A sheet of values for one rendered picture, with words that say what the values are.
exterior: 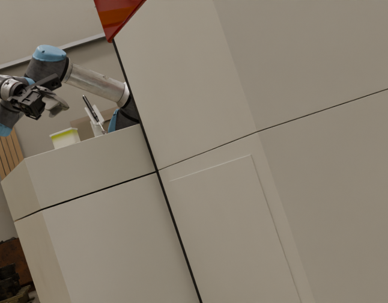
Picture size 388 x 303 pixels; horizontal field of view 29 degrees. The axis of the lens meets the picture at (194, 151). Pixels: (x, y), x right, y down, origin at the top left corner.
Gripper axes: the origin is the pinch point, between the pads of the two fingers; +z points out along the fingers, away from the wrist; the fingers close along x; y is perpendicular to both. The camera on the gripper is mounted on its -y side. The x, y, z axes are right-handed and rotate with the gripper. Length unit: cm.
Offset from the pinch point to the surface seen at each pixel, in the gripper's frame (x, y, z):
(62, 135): -2.1, 9.7, 5.3
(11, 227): -739, -214, -637
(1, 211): -720, -224, -657
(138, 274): -18, 34, 47
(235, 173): 29, 20, 81
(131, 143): 3.0, 6.9, 32.1
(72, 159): 8.3, 21.6, 23.7
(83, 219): -2.0, 32.2, 31.7
